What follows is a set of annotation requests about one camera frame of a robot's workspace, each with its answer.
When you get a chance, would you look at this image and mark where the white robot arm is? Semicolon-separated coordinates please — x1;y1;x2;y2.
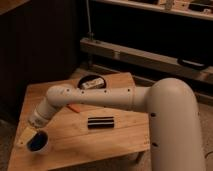
18;78;206;171

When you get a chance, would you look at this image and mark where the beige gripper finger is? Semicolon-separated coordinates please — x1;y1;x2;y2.
17;127;37;147

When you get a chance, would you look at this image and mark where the white object in bowl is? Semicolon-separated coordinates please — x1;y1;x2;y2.
81;78;104;89

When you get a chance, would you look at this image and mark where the black bowl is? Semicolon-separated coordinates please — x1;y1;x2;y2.
77;75;106;89

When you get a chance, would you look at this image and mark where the black handle on shelf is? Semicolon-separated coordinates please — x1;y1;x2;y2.
177;58;209;70

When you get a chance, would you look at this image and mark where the metal vertical pole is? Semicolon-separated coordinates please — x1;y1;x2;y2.
86;0;93;41

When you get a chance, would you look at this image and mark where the black striped rectangular block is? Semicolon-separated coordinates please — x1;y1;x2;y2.
87;117;114;129

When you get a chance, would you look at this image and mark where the white ceramic cup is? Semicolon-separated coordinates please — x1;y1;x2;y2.
27;131;50;154

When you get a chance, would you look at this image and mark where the orange carrot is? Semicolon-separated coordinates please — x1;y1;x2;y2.
67;104;80;113

